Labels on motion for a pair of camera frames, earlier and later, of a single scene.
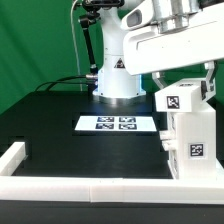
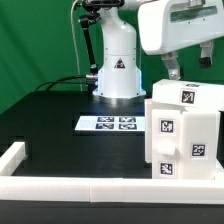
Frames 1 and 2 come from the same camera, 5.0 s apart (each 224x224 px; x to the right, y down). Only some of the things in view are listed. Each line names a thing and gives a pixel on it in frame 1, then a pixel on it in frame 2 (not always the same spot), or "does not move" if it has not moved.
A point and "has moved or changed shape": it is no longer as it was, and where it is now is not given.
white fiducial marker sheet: (116, 123) does not move
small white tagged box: (179, 96) has moved or changed shape
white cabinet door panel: (172, 143) has moved or changed shape
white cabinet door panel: (170, 133) → (148, 131)
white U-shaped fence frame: (102, 189) does not move
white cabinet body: (191, 142) has moved or changed shape
